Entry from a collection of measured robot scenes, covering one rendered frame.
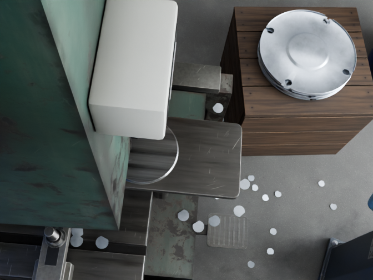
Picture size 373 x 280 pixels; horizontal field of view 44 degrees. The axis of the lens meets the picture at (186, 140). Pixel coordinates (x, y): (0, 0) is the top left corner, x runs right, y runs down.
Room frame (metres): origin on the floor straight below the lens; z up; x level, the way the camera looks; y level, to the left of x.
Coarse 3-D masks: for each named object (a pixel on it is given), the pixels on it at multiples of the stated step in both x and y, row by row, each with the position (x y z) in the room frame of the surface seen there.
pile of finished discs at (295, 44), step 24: (288, 24) 0.90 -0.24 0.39; (312, 24) 0.92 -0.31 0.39; (336, 24) 0.94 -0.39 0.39; (264, 48) 0.80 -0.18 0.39; (288, 48) 0.82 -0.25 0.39; (312, 48) 0.83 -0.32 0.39; (336, 48) 0.85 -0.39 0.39; (264, 72) 0.74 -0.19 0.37; (288, 72) 0.74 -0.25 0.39; (312, 72) 0.75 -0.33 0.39; (336, 72) 0.77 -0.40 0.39; (312, 96) 0.69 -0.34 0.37
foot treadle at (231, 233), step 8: (224, 216) 0.34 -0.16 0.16; (232, 216) 0.35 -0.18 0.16; (240, 216) 0.35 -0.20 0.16; (208, 224) 0.31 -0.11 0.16; (224, 224) 0.32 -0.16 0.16; (232, 224) 0.32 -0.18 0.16; (240, 224) 0.33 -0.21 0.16; (200, 232) 0.28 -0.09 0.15; (208, 232) 0.29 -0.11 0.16; (216, 232) 0.29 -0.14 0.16; (224, 232) 0.29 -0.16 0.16; (232, 232) 0.30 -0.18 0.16; (240, 232) 0.30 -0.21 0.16; (208, 240) 0.26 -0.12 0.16; (216, 240) 0.27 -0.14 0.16; (224, 240) 0.27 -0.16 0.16; (232, 240) 0.28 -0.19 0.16; (240, 240) 0.28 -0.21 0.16; (232, 248) 0.25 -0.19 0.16; (240, 248) 0.26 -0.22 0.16
